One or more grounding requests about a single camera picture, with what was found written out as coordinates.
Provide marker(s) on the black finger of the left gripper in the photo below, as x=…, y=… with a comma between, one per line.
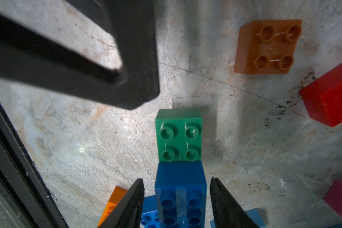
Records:
x=28, y=57

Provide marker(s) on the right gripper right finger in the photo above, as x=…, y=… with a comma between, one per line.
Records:
x=226, y=210

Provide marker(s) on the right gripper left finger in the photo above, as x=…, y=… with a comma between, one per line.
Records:
x=128, y=212

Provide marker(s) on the blue lego brick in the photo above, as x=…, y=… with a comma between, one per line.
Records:
x=150, y=218
x=181, y=190

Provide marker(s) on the green long lego brick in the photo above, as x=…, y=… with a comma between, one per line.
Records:
x=179, y=134

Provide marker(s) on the orange lego brick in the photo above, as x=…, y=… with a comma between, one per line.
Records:
x=117, y=194

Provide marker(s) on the red lego brick centre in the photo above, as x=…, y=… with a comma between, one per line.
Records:
x=323, y=98

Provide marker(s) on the brown lego brick centre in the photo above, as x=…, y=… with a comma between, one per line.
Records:
x=266, y=47

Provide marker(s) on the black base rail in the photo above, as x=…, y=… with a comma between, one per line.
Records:
x=23, y=193

